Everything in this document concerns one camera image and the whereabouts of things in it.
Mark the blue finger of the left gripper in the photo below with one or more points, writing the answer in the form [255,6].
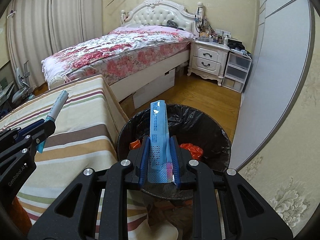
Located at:
[25,131]

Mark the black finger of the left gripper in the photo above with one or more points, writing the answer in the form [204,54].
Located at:
[41,133]

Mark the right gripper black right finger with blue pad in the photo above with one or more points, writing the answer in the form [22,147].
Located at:
[225,205]

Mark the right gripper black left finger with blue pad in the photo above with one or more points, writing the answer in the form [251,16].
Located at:
[94,204]

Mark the teal white tube box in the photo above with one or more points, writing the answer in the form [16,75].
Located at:
[57,106]

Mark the blue foil snack wrapper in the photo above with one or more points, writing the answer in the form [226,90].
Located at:
[160,169]

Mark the black bagged trash bin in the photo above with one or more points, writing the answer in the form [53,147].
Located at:
[189,125]

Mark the grey desk chair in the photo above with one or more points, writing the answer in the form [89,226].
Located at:
[25,91]

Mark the grey study desk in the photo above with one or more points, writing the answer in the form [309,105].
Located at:
[6,97]

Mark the striped bedsheet mattress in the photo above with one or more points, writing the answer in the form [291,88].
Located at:
[86,134]

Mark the floral pink quilt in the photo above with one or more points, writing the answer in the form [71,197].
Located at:
[117,55]

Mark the white under-bed storage box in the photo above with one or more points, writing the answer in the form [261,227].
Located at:
[154,88]

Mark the beige pleated curtain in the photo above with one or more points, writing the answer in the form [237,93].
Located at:
[37,29]

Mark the white plastic drawer unit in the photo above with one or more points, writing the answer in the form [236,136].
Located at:
[237,70]

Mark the white two-drawer nightstand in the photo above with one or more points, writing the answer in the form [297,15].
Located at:
[208,60]

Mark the clutter of bottles on nightstand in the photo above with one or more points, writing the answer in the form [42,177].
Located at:
[205,32]

